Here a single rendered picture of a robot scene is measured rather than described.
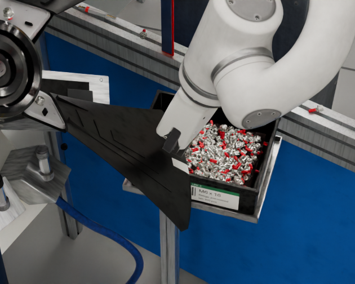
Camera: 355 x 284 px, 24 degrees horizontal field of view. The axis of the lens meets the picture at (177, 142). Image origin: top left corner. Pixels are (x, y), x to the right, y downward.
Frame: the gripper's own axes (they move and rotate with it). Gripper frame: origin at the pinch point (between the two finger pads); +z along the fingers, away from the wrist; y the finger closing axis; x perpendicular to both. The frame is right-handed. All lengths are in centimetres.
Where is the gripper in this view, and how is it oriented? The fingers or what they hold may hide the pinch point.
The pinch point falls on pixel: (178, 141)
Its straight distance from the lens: 117.8
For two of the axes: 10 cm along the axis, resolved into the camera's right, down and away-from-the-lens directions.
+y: -5.3, 6.5, -5.5
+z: -2.5, 5.0, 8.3
